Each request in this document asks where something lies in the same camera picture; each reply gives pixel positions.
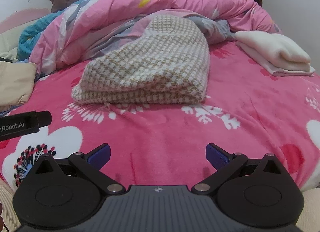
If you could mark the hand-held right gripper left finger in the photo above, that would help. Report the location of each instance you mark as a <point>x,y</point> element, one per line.
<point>101,155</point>

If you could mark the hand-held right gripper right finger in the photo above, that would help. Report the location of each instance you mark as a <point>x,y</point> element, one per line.
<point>216,157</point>

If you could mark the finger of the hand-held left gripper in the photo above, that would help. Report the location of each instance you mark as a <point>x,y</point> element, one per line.
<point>45,118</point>

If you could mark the beige white checked coat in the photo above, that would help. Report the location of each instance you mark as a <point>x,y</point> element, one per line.
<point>150,67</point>

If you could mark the beige folded cloth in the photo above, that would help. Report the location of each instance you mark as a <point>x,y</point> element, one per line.
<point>15,82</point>

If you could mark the pink white bed headboard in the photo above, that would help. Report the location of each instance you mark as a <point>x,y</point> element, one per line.
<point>15,22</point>

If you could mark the folded cream garment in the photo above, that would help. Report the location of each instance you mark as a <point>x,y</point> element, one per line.
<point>275,49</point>

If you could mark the pink printed quilt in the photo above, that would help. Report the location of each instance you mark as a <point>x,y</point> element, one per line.
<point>112,12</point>

